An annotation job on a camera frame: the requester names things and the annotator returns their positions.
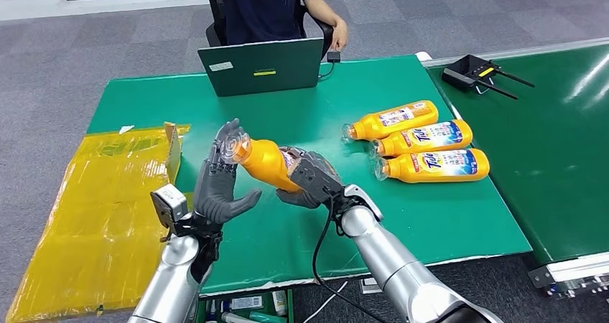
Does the orange detergent bottle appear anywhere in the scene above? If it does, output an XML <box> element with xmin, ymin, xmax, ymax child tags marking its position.
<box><xmin>374</xmin><ymin>148</ymin><xmax>491</xmax><ymax>184</ymax></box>
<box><xmin>219</xmin><ymin>133</ymin><xmax>305</xmax><ymax>193</ymax></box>
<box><xmin>370</xmin><ymin>118</ymin><xmax>474</xmax><ymax>158</ymax></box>
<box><xmin>341</xmin><ymin>100</ymin><xmax>440</xmax><ymax>144</ymax></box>

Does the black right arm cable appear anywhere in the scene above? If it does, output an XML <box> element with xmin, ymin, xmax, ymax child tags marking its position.
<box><xmin>311</xmin><ymin>197</ymin><xmax>389</xmax><ymax>323</ymax></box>

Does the white cable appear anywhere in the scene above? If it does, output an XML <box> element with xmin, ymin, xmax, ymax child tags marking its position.
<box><xmin>304</xmin><ymin>281</ymin><xmax>349</xmax><ymax>323</ymax></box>

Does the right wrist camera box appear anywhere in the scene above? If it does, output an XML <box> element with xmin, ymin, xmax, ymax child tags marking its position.
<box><xmin>288</xmin><ymin>158</ymin><xmax>345</xmax><ymax>204</ymax></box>

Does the white tube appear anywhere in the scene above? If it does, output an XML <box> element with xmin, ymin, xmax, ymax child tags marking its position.
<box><xmin>220</xmin><ymin>312</ymin><xmax>260</xmax><ymax>323</ymax></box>

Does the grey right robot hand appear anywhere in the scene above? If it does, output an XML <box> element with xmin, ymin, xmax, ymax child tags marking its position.
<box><xmin>275</xmin><ymin>145</ymin><xmax>342</xmax><ymax>210</ymax></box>

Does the small floor socket plate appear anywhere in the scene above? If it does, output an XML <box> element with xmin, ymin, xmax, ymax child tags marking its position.
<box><xmin>360</xmin><ymin>276</ymin><xmax>381</xmax><ymax>295</ymax></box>

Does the black office chair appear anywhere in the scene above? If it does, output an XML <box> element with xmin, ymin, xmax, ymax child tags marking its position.
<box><xmin>204</xmin><ymin>0</ymin><xmax>334</xmax><ymax>60</ymax></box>

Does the person's left hand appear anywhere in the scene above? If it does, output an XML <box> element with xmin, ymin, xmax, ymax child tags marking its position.
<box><xmin>330</xmin><ymin>19</ymin><xmax>349</xmax><ymax>52</ymax></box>

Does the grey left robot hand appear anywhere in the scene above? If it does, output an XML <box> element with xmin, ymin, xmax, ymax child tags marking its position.
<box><xmin>192</xmin><ymin>117</ymin><xmax>263</xmax><ymax>225</ymax></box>

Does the green conveyor belt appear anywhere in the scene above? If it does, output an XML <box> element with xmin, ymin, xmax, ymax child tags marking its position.
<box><xmin>421</xmin><ymin>37</ymin><xmax>609</xmax><ymax>299</ymax></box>

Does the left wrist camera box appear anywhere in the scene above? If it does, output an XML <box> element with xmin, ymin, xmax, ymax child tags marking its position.
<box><xmin>150</xmin><ymin>184</ymin><xmax>191</xmax><ymax>238</ymax></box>

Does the person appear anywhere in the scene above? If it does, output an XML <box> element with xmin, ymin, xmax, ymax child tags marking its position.
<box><xmin>219</xmin><ymin>0</ymin><xmax>349</xmax><ymax>52</ymax></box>

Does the green bottle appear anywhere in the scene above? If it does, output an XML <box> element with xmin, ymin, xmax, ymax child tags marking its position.
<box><xmin>247</xmin><ymin>311</ymin><xmax>287</xmax><ymax>323</ymax></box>

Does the black remote controller with antennas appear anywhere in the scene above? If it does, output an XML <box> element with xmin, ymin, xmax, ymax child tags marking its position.
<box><xmin>441</xmin><ymin>54</ymin><xmax>536</xmax><ymax>100</ymax></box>

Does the white labelled box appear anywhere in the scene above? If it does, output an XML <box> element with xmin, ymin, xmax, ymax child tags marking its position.
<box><xmin>229</xmin><ymin>295</ymin><xmax>264</xmax><ymax>312</ymax></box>

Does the yellow taped flattened cardboard box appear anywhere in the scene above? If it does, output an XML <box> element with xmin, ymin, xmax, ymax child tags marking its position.
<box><xmin>5</xmin><ymin>122</ymin><xmax>191</xmax><ymax>323</ymax></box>

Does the dark green laptop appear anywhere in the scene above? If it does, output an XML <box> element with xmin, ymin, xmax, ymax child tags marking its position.
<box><xmin>197</xmin><ymin>37</ymin><xmax>325</xmax><ymax>98</ymax></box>

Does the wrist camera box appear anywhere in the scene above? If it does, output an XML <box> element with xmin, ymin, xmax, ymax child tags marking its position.
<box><xmin>150</xmin><ymin>184</ymin><xmax>191</xmax><ymax>238</ymax></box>
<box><xmin>288</xmin><ymin>158</ymin><xmax>345</xmax><ymax>204</ymax></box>

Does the green table mat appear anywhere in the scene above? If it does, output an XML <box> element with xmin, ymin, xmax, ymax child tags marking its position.
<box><xmin>87</xmin><ymin>55</ymin><xmax>533</xmax><ymax>297</ymax></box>

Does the white bottle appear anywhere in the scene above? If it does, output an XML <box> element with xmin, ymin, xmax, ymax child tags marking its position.
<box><xmin>271</xmin><ymin>290</ymin><xmax>288</xmax><ymax>317</ymax></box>

